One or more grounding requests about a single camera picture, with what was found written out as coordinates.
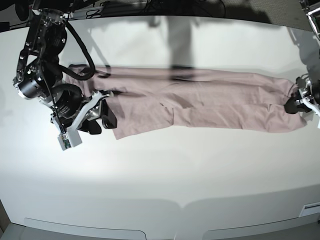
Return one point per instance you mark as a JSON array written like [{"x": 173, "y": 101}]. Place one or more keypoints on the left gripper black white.
[{"x": 307, "y": 99}]

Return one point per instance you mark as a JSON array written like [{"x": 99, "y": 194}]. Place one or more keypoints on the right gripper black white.
[{"x": 73, "y": 112}]

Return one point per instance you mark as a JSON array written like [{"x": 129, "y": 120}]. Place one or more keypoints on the mauve pink T-shirt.
[{"x": 148, "y": 99}]

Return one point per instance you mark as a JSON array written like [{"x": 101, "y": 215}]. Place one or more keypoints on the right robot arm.
[{"x": 40, "y": 75}]

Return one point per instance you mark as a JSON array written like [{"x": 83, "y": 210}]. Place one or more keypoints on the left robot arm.
[{"x": 308, "y": 42}]

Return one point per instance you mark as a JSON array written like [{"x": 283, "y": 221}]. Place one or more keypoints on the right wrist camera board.
[{"x": 64, "y": 141}]

